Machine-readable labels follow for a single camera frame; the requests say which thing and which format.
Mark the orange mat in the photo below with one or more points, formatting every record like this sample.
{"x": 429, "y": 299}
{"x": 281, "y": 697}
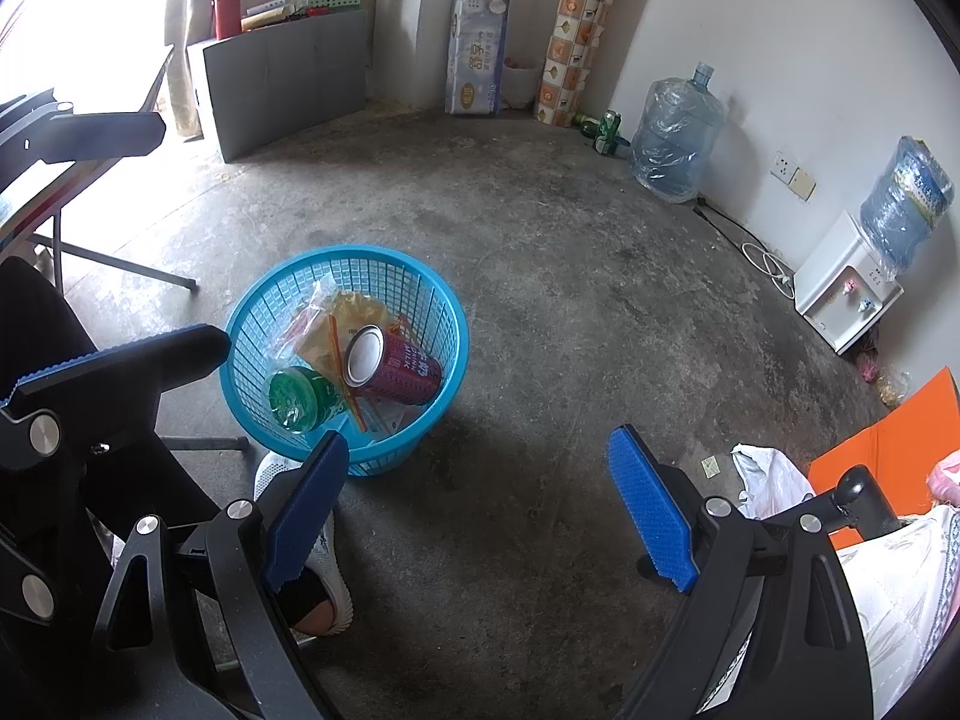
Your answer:
{"x": 900, "y": 427}

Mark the patterned roll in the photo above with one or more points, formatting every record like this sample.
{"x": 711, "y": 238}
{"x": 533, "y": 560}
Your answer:
{"x": 577, "y": 30}

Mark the grey cabinet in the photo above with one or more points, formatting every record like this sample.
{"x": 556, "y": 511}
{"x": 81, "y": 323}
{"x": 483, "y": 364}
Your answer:
{"x": 285, "y": 82}

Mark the person's black trouser leg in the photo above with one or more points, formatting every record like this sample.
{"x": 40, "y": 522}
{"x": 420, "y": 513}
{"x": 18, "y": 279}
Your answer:
{"x": 37, "y": 307}

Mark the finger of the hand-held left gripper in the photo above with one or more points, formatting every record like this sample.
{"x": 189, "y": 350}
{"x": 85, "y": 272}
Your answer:
{"x": 97, "y": 133}
{"x": 120, "y": 360}

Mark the white quilt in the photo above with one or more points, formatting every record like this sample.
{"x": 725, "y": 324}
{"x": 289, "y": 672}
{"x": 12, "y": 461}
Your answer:
{"x": 900, "y": 600}

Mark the metal table leg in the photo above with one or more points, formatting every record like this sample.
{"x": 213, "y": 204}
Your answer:
{"x": 120, "y": 264}

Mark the small yellow bag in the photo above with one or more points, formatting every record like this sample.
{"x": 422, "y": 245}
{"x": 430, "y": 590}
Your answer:
{"x": 892, "y": 388}

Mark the yellow package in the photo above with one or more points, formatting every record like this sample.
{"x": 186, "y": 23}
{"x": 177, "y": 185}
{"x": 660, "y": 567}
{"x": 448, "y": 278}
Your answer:
{"x": 322, "y": 352}

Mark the red drink can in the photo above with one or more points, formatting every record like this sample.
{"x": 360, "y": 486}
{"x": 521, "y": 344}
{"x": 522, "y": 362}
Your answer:
{"x": 409, "y": 375}

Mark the blue plastic waste basket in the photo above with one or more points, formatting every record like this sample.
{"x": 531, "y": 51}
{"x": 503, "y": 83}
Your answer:
{"x": 420, "y": 292}

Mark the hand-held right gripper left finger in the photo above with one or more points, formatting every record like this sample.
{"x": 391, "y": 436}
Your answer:
{"x": 304, "y": 514}

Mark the beige curtain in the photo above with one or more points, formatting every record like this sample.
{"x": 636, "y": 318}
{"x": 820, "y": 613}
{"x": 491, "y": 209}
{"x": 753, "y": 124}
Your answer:
{"x": 180, "y": 90}

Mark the person's white shoe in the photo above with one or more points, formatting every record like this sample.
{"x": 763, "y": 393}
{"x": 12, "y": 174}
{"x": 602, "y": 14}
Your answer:
{"x": 331, "y": 574}

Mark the clear water jug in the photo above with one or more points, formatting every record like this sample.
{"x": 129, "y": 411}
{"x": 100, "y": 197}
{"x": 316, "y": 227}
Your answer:
{"x": 675, "y": 135}

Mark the white plastic bag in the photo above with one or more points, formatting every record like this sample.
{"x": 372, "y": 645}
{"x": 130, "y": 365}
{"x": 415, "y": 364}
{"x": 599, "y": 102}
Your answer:
{"x": 772, "y": 476}

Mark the green plastic bottle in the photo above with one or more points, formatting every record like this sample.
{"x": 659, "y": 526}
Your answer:
{"x": 300, "y": 397}

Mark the pink blanket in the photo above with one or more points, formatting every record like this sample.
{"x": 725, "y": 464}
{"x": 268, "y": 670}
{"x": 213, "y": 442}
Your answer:
{"x": 946, "y": 480}

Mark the blue water jug with label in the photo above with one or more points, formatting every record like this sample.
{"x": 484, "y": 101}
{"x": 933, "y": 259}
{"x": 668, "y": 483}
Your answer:
{"x": 904, "y": 202}

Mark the beige wall switch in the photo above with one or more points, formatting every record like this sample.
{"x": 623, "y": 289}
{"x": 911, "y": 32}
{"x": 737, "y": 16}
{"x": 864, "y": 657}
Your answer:
{"x": 802, "y": 184}

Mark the white wall socket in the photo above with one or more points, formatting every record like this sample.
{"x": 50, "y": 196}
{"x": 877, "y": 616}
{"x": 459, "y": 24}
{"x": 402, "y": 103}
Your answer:
{"x": 784, "y": 166}

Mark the cream flat box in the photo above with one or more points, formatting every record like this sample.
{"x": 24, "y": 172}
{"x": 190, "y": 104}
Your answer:
{"x": 266, "y": 15}

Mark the small paper scrap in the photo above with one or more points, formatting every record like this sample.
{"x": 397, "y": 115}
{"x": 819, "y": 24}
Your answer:
{"x": 710, "y": 466}

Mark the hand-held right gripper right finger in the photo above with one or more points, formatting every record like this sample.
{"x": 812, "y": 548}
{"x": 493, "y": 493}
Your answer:
{"x": 652, "y": 510}

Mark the clear wrapper with red print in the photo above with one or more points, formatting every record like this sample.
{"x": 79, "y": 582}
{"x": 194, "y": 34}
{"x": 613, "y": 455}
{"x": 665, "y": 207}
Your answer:
{"x": 307, "y": 315}

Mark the toilet paper pack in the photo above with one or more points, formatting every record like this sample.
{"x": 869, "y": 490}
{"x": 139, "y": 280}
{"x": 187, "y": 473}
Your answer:
{"x": 476, "y": 52}

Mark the red thermos bottle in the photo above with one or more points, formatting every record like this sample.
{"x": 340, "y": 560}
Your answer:
{"x": 227, "y": 15}

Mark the dark green glass bottle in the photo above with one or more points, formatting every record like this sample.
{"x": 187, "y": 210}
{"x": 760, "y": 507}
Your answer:
{"x": 585, "y": 120}

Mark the white water dispenser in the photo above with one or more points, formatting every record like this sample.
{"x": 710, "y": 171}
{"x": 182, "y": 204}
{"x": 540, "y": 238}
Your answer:
{"x": 832, "y": 277}

